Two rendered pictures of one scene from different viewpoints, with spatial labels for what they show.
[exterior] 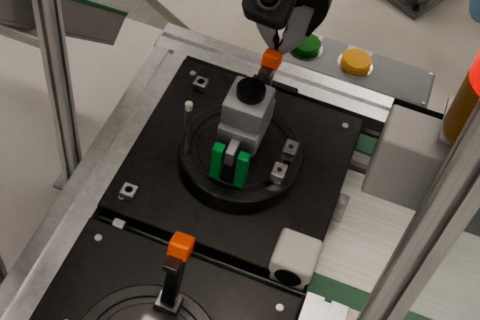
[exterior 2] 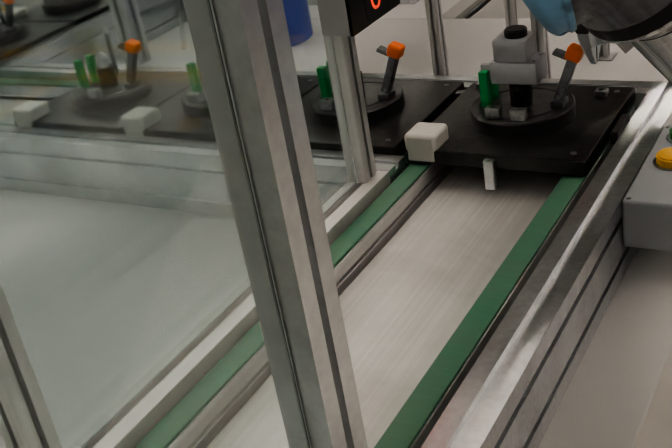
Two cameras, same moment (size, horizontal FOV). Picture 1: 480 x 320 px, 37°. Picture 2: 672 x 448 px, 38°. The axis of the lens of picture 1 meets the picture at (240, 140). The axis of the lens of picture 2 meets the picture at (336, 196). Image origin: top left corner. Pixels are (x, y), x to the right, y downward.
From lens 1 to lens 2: 1.39 m
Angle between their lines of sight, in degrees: 81
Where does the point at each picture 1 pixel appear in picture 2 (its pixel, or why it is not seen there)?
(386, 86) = (646, 178)
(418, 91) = (647, 195)
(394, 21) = not seen: outside the picture
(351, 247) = (465, 203)
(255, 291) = (401, 132)
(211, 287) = (406, 119)
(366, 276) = (436, 210)
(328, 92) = (624, 152)
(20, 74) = not seen: hidden behind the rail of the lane
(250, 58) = (657, 116)
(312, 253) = (422, 133)
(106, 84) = not seen: hidden behind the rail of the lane
